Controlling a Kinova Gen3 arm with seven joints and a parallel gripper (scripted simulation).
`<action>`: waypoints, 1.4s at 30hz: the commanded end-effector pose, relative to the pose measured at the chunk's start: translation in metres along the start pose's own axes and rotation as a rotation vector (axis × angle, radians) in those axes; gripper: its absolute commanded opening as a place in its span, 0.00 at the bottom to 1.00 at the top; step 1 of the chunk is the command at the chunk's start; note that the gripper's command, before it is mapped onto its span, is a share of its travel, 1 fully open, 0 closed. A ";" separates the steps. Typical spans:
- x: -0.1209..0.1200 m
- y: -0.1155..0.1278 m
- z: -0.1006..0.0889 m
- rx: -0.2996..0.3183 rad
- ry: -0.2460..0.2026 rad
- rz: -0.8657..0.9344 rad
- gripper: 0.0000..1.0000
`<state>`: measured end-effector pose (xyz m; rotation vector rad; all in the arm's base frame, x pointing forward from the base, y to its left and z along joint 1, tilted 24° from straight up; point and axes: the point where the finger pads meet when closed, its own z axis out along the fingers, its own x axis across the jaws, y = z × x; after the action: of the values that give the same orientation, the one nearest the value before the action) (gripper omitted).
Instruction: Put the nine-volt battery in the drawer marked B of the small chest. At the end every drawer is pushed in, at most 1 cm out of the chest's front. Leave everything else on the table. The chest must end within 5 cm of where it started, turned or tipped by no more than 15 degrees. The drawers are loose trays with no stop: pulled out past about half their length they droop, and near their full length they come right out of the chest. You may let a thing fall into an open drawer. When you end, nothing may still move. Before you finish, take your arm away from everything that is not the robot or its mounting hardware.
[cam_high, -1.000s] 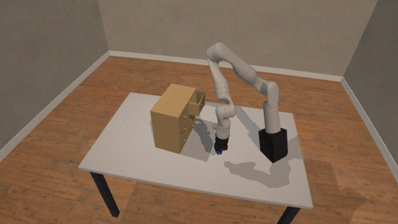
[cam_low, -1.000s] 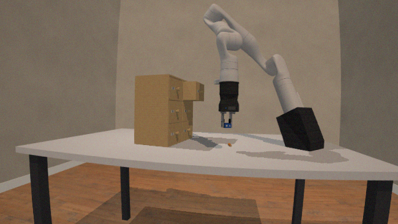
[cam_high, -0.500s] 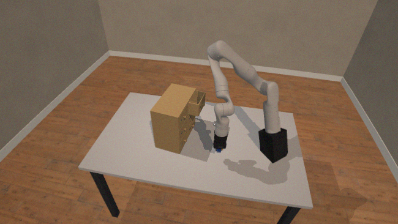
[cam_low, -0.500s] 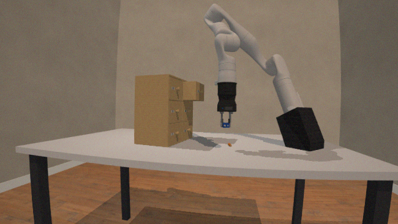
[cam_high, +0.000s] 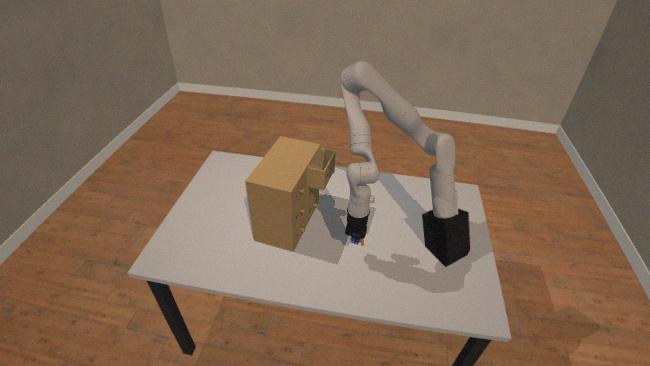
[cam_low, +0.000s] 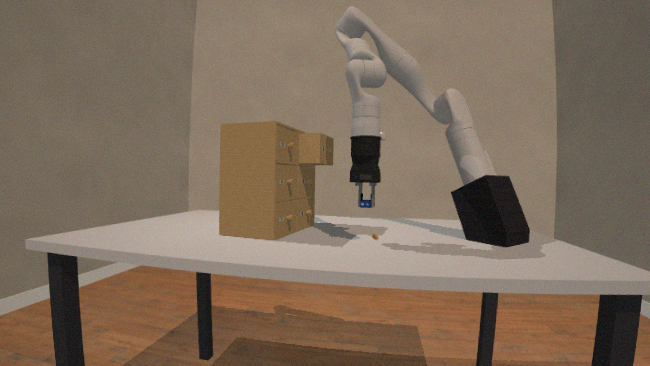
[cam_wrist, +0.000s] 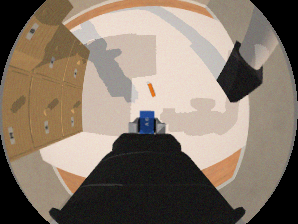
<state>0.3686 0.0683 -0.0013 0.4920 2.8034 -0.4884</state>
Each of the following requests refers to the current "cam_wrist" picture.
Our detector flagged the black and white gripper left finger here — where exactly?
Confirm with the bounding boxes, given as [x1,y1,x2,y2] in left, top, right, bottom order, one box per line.
[128,117,140,133]

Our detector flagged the brown wooden drawer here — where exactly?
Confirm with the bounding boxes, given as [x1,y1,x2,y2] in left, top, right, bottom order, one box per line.
[28,77,61,147]
[2,71,32,158]
[9,0,74,72]
[33,25,74,81]
[60,85,82,136]
[63,40,89,87]

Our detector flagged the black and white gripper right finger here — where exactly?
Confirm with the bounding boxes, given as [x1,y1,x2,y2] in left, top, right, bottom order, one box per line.
[154,118,166,134]

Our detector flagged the small tan wooden chest of drawers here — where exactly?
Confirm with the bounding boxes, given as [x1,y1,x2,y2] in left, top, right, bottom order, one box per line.
[8,23,90,163]

